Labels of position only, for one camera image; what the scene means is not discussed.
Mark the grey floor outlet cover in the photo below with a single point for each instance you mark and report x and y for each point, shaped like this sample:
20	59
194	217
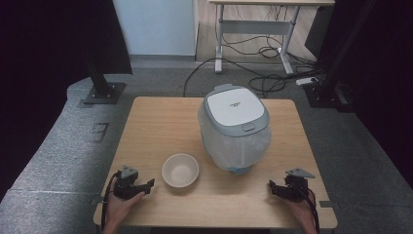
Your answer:
100	131

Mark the beige paper bowl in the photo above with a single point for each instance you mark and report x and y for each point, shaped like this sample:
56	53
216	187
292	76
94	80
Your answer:
180	170

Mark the black metal stand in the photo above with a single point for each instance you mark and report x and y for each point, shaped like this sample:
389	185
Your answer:
102	87
328	87

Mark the white-legged wooden desk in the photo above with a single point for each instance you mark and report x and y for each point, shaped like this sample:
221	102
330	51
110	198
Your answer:
256	26

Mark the dark box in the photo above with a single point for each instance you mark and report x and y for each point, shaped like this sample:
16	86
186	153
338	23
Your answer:
319	32

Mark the person's right hand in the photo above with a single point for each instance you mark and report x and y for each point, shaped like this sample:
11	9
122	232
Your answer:
305	211

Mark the person's left hand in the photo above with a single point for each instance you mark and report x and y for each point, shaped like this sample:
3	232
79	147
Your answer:
118	208

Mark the white power strip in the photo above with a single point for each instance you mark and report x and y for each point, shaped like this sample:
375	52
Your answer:
307	81

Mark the dark curtain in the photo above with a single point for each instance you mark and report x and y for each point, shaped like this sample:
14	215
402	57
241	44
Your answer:
386	81
48	48

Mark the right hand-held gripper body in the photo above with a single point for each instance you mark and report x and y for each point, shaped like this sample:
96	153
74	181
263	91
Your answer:
294	190

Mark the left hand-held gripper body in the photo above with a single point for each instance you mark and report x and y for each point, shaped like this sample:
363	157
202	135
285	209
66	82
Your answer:
126	188

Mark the white grey lidded trash can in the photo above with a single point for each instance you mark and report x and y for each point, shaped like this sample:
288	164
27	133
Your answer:
235	109

